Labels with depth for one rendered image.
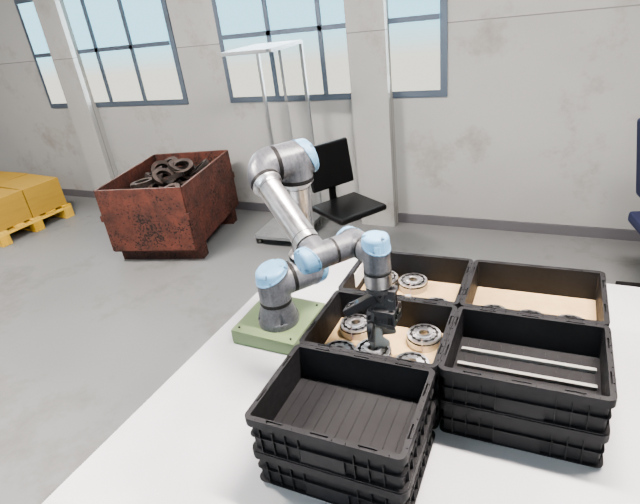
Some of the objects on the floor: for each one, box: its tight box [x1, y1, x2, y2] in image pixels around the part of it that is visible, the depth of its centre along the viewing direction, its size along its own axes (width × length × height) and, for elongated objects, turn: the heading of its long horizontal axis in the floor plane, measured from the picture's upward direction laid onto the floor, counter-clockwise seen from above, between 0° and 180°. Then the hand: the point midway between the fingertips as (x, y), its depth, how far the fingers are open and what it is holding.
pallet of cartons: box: [0, 171, 75, 248], centre depth 535 cm, size 122×85×44 cm
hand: (375, 344), depth 147 cm, fingers closed on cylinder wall, 4 cm apart
